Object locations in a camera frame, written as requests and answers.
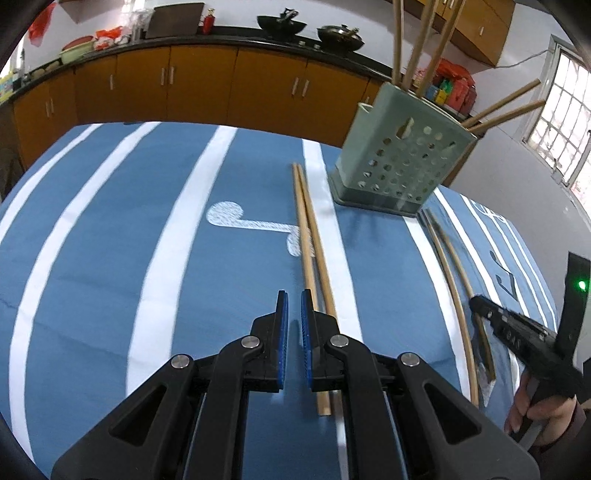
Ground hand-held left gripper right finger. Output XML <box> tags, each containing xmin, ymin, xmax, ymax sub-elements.
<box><xmin>300</xmin><ymin>288</ymin><xmax>541</xmax><ymax>480</ymax></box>

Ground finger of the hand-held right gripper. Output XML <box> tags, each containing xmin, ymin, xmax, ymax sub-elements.
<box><xmin>468</xmin><ymin>295</ymin><xmax>561</xmax><ymax>357</ymax></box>

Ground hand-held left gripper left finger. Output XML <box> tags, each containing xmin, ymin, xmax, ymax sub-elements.
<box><xmin>51</xmin><ymin>290</ymin><xmax>291</xmax><ymax>480</ymax></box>

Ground wooden chopstick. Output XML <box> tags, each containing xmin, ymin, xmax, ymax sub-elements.
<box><xmin>433</xmin><ymin>220</ymin><xmax>480</xmax><ymax>408</ymax></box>
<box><xmin>403</xmin><ymin>0</ymin><xmax>440</xmax><ymax>89</ymax></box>
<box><xmin>392</xmin><ymin>0</ymin><xmax>406</xmax><ymax>86</ymax></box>
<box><xmin>292</xmin><ymin>162</ymin><xmax>332</xmax><ymax>417</ymax></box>
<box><xmin>421</xmin><ymin>0</ymin><xmax>468</xmax><ymax>97</ymax></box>
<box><xmin>427</xmin><ymin>209</ymin><xmax>497</xmax><ymax>381</ymax></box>
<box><xmin>462</xmin><ymin>78</ymin><xmax>542</xmax><ymax>127</ymax></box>
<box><xmin>421</xmin><ymin>210</ymin><xmax>476</xmax><ymax>326</ymax></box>
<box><xmin>468</xmin><ymin>99</ymin><xmax>547</xmax><ymax>134</ymax></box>
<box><xmin>296</xmin><ymin>164</ymin><xmax>340</xmax><ymax>319</ymax></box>

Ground green perforated chopstick holder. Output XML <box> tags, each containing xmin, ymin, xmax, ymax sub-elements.
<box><xmin>329</xmin><ymin>82</ymin><xmax>478</xmax><ymax>217</ymax></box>

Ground person's right forearm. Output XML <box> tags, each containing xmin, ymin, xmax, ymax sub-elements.
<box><xmin>566</xmin><ymin>388</ymin><xmax>591</xmax><ymax>462</ymax></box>

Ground person's right hand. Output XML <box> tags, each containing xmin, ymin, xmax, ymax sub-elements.
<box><xmin>505</xmin><ymin>375</ymin><xmax>579</xmax><ymax>448</ymax></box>

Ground blue white striped tablecloth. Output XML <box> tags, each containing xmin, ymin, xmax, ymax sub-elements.
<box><xmin>0</xmin><ymin>121</ymin><xmax>561</xmax><ymax>480</ymax></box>

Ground large barred window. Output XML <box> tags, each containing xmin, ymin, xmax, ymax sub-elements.
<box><xmin>522</xmin><ymin>34</ymin><xmax>591</xmax><ymax>199</ymax></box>

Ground wooden lower kitchen cabinets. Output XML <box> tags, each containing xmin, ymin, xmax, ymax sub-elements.
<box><xmin>11</xmin><ymin>37</ymin><xmax>393</xmax><ymax>162</ymax></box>

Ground wooden kitchen cabinets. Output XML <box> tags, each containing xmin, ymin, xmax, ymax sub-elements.
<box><xmin>416</xmin><ymin>0</ymin><xmax>515</xmax><ymax>66</ymax></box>
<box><xmin>11</xmin><ymin>37</ymin><xmax>393</xmax><ymax>162</ymax></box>

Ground wooden upper kitchen cabinets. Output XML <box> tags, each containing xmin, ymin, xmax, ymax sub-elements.
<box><xmin>416</xmin><ymin>0</ymin><xmax>515</xmax><ymax>66</ymax></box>

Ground black gas stove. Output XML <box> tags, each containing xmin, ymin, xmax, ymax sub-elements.
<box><xmin>252</xmin><ymin>28</ymin><xmax>365</xmax><ymax>54</ymax></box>

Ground black lidded pan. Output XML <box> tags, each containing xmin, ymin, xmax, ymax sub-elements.
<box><xmin>316</xmin><ymin>24</ymin><xmax>365</xmax><ymax>51</ymax></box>

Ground black kitchen countertop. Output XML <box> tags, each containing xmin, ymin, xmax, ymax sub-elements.
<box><xmin>0</xmin><ymin>24</ymin><xmax>393</xmax><ymax>95</ymax></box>

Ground black wok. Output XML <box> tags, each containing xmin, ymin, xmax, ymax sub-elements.
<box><xmin>256</xmin><ymin>8</ymin><xmax>308</xmax><ymax>35</ymax></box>

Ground dark wooden cutting board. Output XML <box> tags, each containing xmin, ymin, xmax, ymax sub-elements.
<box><xmin>145</xmin><ymin>2</ymin><xmax>205</xmax><ymax>40</ymax></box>

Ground red white plastic bag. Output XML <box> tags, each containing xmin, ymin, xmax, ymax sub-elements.
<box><xmin>95</xmin><ymin>27</ymin><xmax>125</xmax><ymax>49</ymax></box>

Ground green basin with red lid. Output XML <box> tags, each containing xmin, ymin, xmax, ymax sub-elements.
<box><xmin>60</xmin><ymin>38</ymin><xmax>95</xmax><ymax>64</ymax></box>

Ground hanging red plastic bag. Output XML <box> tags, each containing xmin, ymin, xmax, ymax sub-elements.
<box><xmin>28</xmin><ymin>4</ymin><xmax>54</xmax><ymax>40</ymax></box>

